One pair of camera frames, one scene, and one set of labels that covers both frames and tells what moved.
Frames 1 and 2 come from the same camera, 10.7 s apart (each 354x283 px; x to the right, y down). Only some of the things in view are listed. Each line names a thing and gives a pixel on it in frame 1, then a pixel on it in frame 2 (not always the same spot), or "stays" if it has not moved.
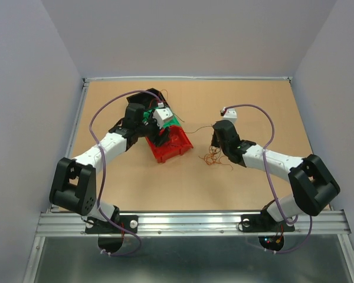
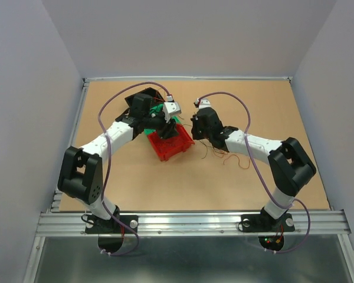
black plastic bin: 139,103 stays
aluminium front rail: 196,223 stays
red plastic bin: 179,142 stays
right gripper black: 214,141 → 195,134
